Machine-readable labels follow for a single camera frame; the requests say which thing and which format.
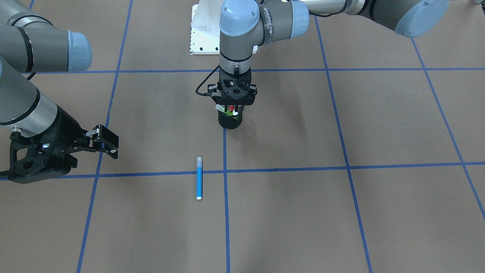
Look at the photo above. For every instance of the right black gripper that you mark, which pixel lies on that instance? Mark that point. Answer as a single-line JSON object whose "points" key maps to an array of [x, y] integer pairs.
{"points": [[67, 127]]}

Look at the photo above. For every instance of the blue highlighter pen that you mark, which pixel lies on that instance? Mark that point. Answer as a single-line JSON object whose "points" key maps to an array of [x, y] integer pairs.
{"points": [[199, 178]]}

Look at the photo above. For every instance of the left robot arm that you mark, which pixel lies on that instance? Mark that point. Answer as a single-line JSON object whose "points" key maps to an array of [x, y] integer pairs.
{"points": [[288, 19]]}

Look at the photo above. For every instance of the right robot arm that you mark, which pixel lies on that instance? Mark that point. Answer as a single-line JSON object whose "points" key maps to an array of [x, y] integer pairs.
{"points": [[31, 44]]}

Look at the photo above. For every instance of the green highlighter pen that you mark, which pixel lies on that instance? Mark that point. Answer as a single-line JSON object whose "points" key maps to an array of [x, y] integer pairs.
{"points": [[220, 108]]}

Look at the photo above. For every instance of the black mesh pen cup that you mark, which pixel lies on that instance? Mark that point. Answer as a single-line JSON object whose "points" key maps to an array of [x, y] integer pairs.
{"points": [[231, 122]]}

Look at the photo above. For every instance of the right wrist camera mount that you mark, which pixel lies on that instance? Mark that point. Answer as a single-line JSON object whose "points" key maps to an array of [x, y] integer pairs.
{"points": [[36, 159]]}

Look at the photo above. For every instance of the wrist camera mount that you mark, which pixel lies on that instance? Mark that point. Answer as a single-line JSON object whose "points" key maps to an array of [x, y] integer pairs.
{"points": [[36, 159], [233, 89]]}

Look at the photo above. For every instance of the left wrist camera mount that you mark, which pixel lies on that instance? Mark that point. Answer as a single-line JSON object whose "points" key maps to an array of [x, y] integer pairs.
{"points": [[233, 89]]}

